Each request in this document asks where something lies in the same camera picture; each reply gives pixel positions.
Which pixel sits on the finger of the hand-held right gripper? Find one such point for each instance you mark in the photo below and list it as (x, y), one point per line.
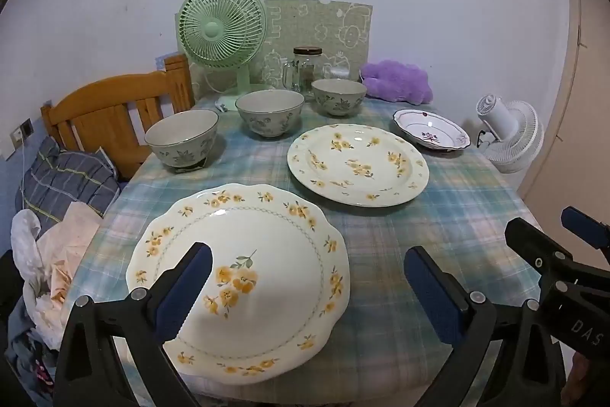
(581, 223)
(529, 245)

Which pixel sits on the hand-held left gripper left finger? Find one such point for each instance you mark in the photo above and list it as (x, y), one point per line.
(183, 292)

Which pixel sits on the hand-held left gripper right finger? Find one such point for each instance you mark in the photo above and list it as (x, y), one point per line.
(436, 297)

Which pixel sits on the scalloped yellow floral plate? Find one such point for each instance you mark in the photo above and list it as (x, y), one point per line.
(267, 245)

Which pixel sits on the round yellow floral plate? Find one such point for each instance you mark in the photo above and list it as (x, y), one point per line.
(371, 178)

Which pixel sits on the grey floral ceramic bowl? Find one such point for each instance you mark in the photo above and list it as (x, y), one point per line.
(269, 116)
(181, 140)
(339, 99)

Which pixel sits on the small purple floral plate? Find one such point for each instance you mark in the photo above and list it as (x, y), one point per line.
(429, 128)

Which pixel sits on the white fan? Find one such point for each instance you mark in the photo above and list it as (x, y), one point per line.
(517, 135)

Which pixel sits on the beige door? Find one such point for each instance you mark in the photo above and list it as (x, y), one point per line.
(586, 102)

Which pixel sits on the peach cloth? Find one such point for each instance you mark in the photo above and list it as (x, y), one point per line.
(71, 245)

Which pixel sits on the grey plaid pillow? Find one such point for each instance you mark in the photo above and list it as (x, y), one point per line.
(66, 178)

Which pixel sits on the white cloth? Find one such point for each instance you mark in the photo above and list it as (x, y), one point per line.
(24, 235)

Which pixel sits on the dark patterned cloth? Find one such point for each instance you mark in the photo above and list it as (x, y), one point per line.
(24, 354)

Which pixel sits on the orange wooden headboard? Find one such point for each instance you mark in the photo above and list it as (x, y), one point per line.
(95, 116)

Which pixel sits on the purple plush toy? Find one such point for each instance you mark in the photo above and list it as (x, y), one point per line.
(395, 80)

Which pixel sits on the light blue paper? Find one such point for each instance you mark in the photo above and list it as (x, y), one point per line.
(159, 62)

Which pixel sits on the clear glass mug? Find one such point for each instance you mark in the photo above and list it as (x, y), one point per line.
(290, 75)

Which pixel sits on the small white container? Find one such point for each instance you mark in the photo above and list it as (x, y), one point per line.
(340, 72)

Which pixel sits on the glass jar with dark lid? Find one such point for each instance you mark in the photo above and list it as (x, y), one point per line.
(309, 63)

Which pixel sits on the green desk fan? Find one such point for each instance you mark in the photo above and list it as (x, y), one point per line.
(221, 23)

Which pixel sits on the green printed mat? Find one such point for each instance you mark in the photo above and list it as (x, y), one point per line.
(329, 30)

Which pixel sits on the wall outlet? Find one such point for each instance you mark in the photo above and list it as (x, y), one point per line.
(21, 133)

